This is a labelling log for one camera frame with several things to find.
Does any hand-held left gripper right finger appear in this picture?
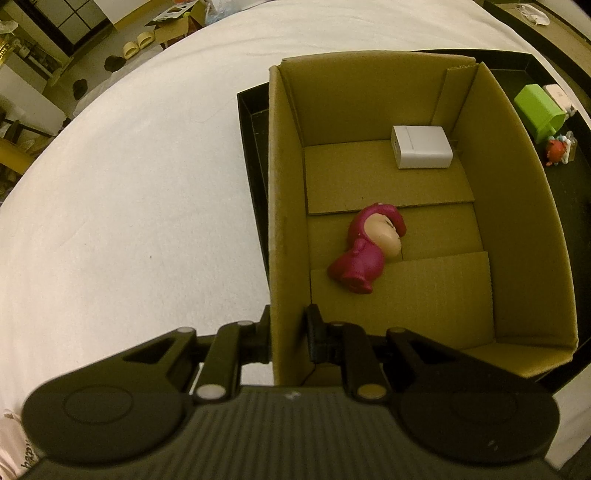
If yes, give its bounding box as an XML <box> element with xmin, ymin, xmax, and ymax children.
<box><xmin>305</xmin><ymin>304</ymin><xmax>481</xmax><ymax>401</ymax></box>

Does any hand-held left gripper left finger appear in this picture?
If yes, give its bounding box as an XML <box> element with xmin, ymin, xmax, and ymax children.
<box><xmin>113</xmin><ymin>304</ymin><xmax>274</xmax><ymax>401</ymax></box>

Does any pink doll figure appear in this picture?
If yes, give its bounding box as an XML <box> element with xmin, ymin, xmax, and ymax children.
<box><xmin>328</xmin><ymin>203</ymin><xmax>407</xmax><ymax>294</ymax></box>

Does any white plug adapter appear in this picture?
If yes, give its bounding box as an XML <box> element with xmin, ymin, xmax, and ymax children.
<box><xmin>392</xmin><ymin>124</ymin><xmax>455</xmax><ymax>170</ymax></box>

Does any black tray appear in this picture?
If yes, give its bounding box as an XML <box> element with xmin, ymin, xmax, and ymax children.
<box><xmin>236</xmin><ymin>48</ymin><xmax>591</xmax><ymax>393</ymax></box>

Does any small red pig toy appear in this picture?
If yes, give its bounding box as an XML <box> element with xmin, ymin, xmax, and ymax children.
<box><xmin>545</xmin><ymin>136</ymin><xmax>568</xmax><ymax>167</ymax></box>

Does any green block toy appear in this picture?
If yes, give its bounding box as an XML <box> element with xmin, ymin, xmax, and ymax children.
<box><xmin>514</xmin><ymin>84</ymin><xmax>568</xmax><ymax>144</ymax></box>

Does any small clear keychain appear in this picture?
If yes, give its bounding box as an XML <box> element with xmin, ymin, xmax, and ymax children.
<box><xmin>561</xmin><ymin>131</ymin><xmax>580</xmax><ymax>162</ymax></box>

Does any white square charger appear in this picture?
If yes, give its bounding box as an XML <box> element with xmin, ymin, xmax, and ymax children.
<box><xmin>542</xmin><ymin>84</ymin><xmax>573</xmax><ymax>114</ymax></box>

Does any cream printed cloth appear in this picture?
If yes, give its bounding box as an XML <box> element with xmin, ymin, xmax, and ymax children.
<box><xmin>0</xmin><ymin>406</ymin><xmax>42</xmax><ymax>480</ymax></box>

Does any blue plastic bag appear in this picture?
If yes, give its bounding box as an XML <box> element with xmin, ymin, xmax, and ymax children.
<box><xmin>203</xmin><ymin>0</ymin><xmax>241</xmax><ymax>21</ymax></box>

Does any black framed sliding door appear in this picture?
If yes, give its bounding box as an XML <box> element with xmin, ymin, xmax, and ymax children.
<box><xmin>21</xmin><ymin>0</ymin><xmax>112</xmax><ymax>51</ymax></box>

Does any white face mask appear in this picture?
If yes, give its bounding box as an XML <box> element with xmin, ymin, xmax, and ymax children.
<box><xmin>517</xmin><ymin>2</ymin><xmax>550</xmax><ymax>24</ymax></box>

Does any black side table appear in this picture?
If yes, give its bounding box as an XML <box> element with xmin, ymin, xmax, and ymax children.
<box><xmin>485</xmin><ymin>0</ymin><xmax>591</xmax><ymax>88</ymax></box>

